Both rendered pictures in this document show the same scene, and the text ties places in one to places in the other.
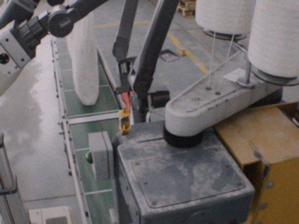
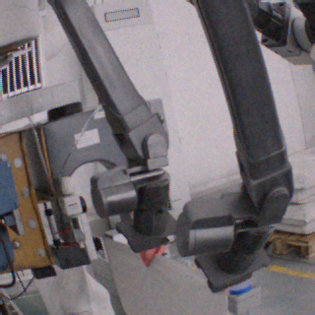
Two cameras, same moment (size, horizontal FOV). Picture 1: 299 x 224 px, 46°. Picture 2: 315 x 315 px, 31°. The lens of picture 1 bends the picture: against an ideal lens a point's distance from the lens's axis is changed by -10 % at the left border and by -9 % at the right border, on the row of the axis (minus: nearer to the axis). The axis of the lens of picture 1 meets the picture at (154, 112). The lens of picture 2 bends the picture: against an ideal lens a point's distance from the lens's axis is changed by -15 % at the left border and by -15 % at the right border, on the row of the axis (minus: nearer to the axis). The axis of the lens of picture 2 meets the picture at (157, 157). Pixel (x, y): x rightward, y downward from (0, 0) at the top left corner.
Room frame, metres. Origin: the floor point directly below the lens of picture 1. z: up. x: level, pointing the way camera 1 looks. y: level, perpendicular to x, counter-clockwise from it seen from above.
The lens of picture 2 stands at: (2.15, -0.08, 1.39)
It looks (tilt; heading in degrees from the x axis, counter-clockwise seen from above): 7 degrees down; 172
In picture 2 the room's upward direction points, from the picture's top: 11 degrees counter-clockwise
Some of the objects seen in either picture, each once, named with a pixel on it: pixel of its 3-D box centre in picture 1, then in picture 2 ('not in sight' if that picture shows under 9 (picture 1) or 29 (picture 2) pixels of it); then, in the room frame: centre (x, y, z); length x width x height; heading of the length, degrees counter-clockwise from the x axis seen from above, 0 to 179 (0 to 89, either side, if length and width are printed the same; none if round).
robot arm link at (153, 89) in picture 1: (150, 91); (126, 174); (1.11, 0.01, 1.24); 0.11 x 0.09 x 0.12; 107
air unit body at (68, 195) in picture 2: not in sight; (74, 213); (0.84, -0.09, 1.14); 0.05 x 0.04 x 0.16; 107
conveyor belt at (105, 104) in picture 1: (78, 63); not in sight; (3.39, 0.76, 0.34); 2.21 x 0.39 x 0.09; 17
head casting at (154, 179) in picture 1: (174, 198); (79, 164); (0.64, -0.05, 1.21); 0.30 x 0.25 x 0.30; 17
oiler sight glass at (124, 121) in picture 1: (124, 120); not in sight; (0.73, 0.07, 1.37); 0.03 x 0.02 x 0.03; 17
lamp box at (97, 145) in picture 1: (101, 156); (149, 120); (0.70, 0.12, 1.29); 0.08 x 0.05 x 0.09; 17
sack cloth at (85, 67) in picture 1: (84, 51); not in sight; (2.70, 0.54, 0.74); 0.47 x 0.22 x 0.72; 15
